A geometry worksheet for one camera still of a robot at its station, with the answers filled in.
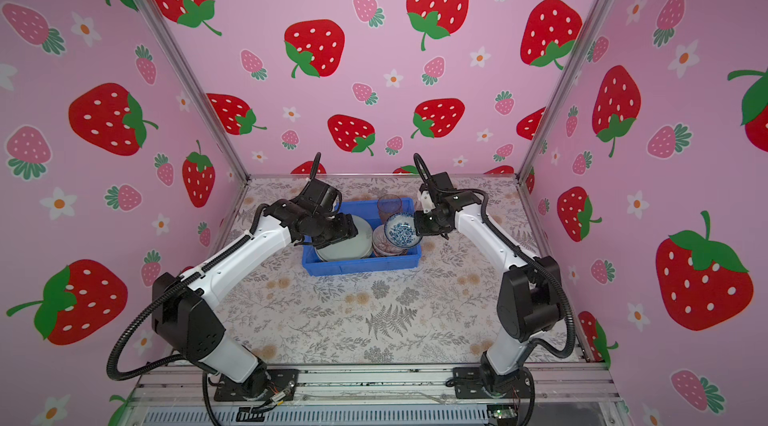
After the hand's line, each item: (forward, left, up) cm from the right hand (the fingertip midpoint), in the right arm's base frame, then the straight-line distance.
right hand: (416, 226), depth 87 cm
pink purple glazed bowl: (-3, +10, -8) cm, 13 cm away
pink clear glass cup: (+16, +11, -10) cm, 22 cm away
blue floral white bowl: (-1, +5, -1) cm, 5 cm away
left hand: (-6, +18, +3) cm, 19 cm away
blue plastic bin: (+15, +18, -12) cm, 26 cm away
